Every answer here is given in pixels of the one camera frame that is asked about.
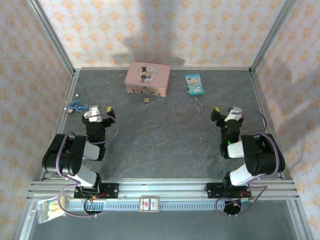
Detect brass padlock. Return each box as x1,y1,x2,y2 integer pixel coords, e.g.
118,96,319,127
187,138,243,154
142,86,151,104

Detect pink cartoon couple box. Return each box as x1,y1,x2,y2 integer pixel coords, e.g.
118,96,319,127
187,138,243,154
124,61,172,98

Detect blue toy stethoscope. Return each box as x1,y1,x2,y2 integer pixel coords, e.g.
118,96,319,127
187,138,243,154
64,93,91,115

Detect blue snack packet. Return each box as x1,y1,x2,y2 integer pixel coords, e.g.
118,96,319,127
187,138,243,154
184,73,206,96

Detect clear plastic snack bag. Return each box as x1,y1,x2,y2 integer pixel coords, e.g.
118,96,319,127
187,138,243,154
36,195,67,225

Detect red and white label card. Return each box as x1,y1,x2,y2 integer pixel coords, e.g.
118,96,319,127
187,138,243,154
138,196,161,214

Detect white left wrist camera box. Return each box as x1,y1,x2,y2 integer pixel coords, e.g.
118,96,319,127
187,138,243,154
83,105,102,124

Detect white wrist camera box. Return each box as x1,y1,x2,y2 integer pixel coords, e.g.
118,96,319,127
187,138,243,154
224,105,244,123
83,105,102,124

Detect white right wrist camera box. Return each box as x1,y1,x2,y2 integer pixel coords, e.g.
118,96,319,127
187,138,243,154
224,105,244,123

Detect bent metal wire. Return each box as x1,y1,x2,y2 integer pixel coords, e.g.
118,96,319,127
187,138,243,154
193,94,204,116

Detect aluminium table edge rail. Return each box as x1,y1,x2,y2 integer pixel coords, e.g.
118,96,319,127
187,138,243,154
249,69,286,181
39,69,81,181

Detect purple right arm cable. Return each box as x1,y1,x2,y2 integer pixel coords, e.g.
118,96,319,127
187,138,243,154
215,110,280,216

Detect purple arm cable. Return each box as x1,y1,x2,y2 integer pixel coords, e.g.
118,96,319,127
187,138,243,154
56,111,119,219
215,110,280,216

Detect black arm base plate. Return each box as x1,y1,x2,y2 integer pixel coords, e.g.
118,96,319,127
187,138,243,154
73,182,120,200
205,182,252,200

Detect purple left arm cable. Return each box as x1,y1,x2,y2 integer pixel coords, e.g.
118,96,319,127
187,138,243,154
56,111,119,219

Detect aluminium frame post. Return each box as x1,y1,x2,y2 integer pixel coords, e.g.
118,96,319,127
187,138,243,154
249,0,299,75
26,0,76,76

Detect aluminium mounting rail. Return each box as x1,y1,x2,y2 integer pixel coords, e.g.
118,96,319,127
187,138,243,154
26,178,300,201

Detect grey slotted cable duct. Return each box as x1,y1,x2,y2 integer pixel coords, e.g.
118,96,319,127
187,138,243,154
66,198,251,212

